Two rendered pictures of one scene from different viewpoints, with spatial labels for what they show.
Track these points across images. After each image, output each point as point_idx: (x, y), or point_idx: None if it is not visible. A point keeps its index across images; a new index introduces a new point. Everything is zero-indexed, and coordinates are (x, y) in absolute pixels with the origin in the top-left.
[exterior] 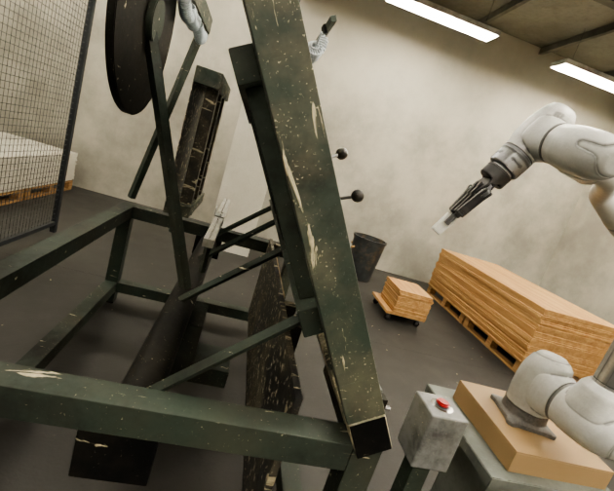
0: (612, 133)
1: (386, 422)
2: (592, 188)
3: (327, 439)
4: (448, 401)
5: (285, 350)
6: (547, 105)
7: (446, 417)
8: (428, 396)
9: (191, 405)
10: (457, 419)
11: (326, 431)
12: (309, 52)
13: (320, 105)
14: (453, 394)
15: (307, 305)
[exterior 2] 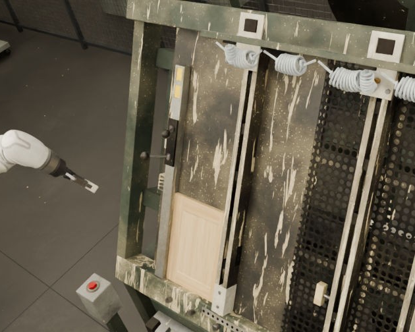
0: None
1: (116, 259)
2: None
3: (142, 251)
4: (91, 295)
5: None
6: (19, 130)
7: (87, 280)
8: (103, 285)
9: None
10: (82, 285)
11: (147, 254)
12: (132, 58)
13: (130, 83)
14: None
15: (155, 188)
